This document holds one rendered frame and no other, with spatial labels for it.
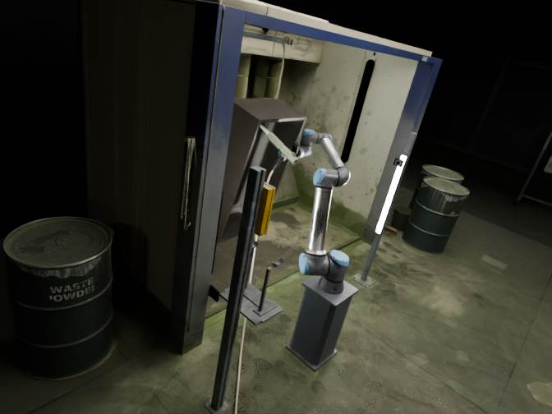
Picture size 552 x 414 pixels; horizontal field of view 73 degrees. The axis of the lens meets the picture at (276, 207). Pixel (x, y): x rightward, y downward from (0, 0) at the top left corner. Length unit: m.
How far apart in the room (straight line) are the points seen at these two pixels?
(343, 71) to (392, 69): 0.63
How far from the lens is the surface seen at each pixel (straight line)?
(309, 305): 2.80
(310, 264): 2.54
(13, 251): 2.54
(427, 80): 4.44
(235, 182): 2.99
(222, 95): 2.09
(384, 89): 4.62
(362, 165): 4.78
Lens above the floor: 2.21
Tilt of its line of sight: 25 degrees down
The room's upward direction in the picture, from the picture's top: 12 degrees clockwise
